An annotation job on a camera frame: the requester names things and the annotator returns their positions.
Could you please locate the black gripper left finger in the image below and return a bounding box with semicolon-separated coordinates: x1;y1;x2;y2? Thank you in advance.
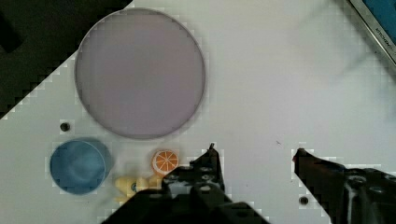
102;146;268;224

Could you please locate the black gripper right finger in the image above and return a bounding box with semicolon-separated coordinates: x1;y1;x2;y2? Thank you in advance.
292;148;396;224

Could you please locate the orange slice toy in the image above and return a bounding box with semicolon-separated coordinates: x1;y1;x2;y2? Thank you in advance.
151;149;179;176

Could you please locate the yellow banana toy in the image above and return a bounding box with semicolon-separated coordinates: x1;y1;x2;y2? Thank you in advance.
114;175;162;203

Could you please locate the blue cup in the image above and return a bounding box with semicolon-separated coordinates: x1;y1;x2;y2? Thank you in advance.
49;138;113;195

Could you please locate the lilac round plate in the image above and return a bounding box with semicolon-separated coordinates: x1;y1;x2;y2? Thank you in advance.
75;8;206;140

